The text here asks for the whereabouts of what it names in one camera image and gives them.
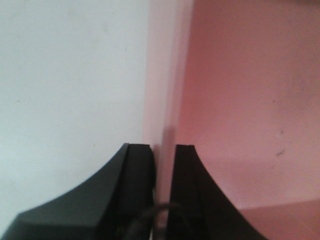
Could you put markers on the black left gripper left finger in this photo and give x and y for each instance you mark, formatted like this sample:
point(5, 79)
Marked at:
point(100, 208)

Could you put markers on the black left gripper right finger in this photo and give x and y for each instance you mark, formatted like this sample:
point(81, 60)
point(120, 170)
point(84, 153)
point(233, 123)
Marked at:
point(210, 214)

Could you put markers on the pink plastic box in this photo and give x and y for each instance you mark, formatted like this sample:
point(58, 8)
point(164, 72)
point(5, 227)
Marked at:
point(240, 80)

